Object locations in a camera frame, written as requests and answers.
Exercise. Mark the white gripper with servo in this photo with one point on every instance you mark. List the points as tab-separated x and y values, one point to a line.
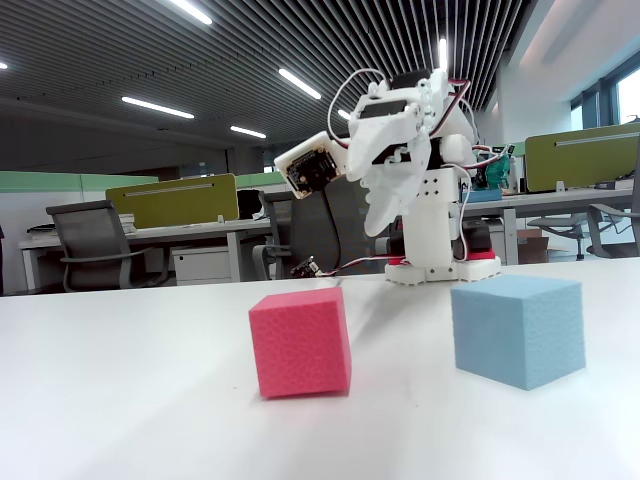
376	145

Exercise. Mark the blue foam cube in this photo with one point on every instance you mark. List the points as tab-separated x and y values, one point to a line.
520	330

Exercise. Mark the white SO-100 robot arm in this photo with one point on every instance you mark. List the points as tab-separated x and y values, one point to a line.
430	225

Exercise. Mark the red foam cube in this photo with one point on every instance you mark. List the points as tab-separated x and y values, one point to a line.
300	345

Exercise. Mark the stack of books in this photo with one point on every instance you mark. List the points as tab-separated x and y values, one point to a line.
127	223

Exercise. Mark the blue tray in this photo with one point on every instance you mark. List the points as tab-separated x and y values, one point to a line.
482	196

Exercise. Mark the dark grey office chair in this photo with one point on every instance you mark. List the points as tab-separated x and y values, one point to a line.
310	230

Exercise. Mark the teal green object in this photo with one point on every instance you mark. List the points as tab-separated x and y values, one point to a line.
497	172

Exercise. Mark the small black circuit board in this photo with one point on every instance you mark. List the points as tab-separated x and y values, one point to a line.
304	268

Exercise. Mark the black bag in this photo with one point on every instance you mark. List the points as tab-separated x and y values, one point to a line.
247	202

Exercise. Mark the white office desk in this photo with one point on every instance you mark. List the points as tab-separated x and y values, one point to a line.
150	232
550	200

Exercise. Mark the brown cardboard box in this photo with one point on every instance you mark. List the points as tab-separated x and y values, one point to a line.
532	247

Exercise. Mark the grey mesh office chair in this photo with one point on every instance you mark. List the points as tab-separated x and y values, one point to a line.
90	235
615	220
560	225

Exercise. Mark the olive green desk divider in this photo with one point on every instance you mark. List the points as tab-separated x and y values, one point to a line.
580	160
170	202

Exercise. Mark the white drawer cabinet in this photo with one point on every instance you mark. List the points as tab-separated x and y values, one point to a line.
202	265

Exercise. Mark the white cased camera board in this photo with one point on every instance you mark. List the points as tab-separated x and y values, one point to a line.
310	167

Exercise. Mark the light green partition wall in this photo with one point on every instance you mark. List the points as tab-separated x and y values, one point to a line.
60	181

